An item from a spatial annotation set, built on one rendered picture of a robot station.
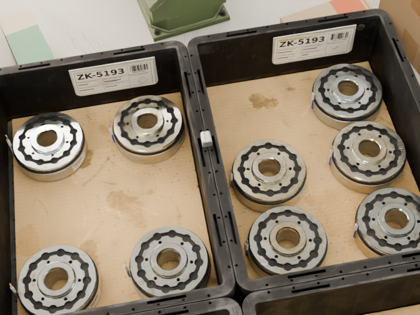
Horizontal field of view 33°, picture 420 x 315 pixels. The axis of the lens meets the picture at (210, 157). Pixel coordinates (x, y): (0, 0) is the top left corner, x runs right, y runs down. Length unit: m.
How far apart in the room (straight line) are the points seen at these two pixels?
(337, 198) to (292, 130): 0.13
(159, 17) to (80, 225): 0.48
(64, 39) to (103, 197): 0.46
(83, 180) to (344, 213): 0.37
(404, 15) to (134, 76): 0.51
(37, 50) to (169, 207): 0.44
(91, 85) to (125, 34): 0.32
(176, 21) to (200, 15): 0.05
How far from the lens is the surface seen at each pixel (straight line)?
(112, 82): 1.07
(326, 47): 1.10
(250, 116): 1.08
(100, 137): 1.07
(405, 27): 1.32
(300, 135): 1.06
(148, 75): 1.07
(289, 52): 1.09
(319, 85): 1.08
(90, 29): 1.40
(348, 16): 1.08
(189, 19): 1.35
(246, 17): 1.39
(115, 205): 1.01
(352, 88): 1.09
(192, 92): 0.98
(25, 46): 1.32
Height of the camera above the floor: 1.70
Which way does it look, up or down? 57 degrees down
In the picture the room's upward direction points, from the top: 4 degrees counter-clockwise
